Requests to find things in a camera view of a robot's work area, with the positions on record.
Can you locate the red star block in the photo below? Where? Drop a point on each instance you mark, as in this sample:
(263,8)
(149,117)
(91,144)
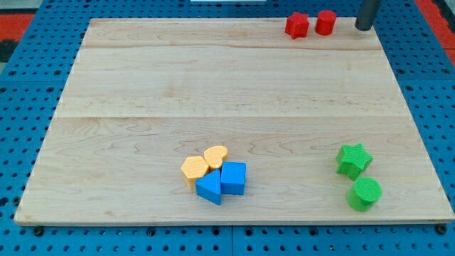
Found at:
(297,25)

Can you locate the blue cube block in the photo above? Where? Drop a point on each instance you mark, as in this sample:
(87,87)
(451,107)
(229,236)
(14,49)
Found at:
(233,178)

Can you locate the yellow heart block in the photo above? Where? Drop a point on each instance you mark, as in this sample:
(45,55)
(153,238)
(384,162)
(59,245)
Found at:
(215,156)

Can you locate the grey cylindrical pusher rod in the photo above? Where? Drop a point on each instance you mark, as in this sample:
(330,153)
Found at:
(367,14)

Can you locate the green star block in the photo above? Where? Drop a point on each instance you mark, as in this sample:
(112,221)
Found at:
(353,160)

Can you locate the red cylinder block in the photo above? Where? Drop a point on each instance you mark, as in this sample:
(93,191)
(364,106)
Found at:
(325,22)

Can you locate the blue triangle block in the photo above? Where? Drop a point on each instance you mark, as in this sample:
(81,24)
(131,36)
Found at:
(209,188)

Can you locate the light wooden board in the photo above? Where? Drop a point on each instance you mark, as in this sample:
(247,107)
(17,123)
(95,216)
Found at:
(144,94)

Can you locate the green cylinder block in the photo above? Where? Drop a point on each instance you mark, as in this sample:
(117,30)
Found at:
(364,193)

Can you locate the yellow hexagon block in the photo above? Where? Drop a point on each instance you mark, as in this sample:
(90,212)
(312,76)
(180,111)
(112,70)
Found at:
(194,168)

